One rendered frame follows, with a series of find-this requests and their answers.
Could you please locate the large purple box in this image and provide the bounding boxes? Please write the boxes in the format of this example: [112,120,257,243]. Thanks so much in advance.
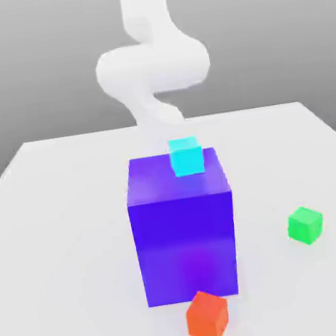
[119,144,248,310]

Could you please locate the small orange cube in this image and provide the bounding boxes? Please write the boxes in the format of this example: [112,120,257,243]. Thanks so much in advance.
[182,286,233,336]

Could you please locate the small cyan cube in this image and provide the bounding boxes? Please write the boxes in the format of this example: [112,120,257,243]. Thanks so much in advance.
[167,134,207,179]

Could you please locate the small green cube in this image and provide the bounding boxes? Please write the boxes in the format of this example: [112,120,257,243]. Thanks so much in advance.
[283,203,328,249]

